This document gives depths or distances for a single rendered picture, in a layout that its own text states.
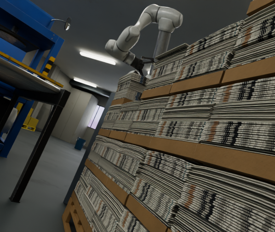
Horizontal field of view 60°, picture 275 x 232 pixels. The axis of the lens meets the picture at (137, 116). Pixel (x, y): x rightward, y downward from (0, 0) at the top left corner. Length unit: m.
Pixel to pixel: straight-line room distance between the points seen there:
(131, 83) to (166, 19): 0.69
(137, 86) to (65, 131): 10.85
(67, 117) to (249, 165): 12.08
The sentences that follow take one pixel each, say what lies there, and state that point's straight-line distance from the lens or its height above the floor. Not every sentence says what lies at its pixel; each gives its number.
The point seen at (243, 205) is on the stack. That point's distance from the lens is 0.53.
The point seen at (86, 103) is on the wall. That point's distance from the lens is 12.23.
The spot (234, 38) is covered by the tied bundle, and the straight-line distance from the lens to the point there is 0.82.
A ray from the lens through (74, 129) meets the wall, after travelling 12.14.
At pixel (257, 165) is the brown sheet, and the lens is 0.52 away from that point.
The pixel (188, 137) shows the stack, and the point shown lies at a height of 0.67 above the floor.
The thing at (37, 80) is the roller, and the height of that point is 0.77.
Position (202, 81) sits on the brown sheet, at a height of 0.86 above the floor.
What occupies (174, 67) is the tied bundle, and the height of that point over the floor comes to 0.97.
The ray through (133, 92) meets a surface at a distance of 1.57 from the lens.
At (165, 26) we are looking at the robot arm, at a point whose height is 1.59.
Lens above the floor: 0.55
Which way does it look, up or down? 9 degrees up
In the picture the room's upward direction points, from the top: 22 degrees clockwise
